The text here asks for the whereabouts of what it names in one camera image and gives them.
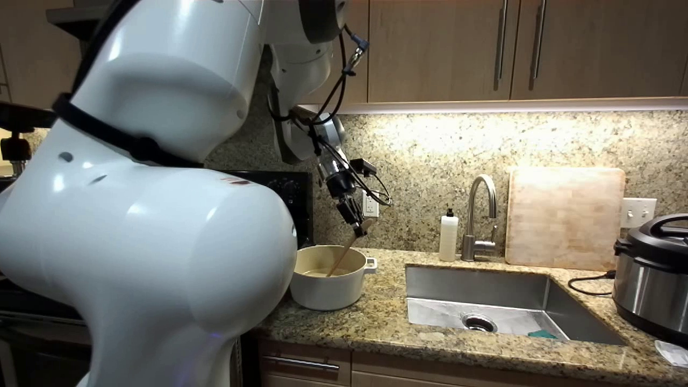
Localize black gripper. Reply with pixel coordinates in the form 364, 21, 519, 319
319, 154, 376, 237

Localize wooden cutting board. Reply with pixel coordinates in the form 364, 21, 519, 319
506, 168, 626, 270

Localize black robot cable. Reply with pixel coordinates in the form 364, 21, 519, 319
268, 23, 393, 211

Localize wooden cooking spoon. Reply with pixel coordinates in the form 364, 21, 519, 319
328, 233, 362, 277

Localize chrome kitchen faucet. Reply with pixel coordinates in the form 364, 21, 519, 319
460, 174, 503, 261

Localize white wall power outlet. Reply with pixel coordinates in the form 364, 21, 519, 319
621, 198, 656, 227

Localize stainless steel pressure cooker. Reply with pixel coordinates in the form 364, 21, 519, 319
614, 212, 688, 345

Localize upper wooden wall cabinets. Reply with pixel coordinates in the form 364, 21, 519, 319
344, 0, 688, 109

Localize black power cord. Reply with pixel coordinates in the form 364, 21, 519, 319
566, 269, 619, 299

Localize black electric stove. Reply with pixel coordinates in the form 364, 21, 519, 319
248, 171, 315, 246

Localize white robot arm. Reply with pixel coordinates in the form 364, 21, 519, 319
0, 0, 362, 387

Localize stainless steel sink basin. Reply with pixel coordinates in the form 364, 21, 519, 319
404, 263, 623, 343

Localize green sponge in sink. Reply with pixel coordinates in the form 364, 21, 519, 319
527, 329, 562, 340

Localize white soap dispenser bottle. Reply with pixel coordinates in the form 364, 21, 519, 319
438, 208, 458, 259

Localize black camera tripod mount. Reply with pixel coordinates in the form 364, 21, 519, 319
0, 101, 56, 176

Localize lower wooden counter cabinets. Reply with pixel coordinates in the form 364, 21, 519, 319
259, 342, 614, 387

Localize white enamel cooking pot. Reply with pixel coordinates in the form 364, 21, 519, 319
290, 244, 376, 311

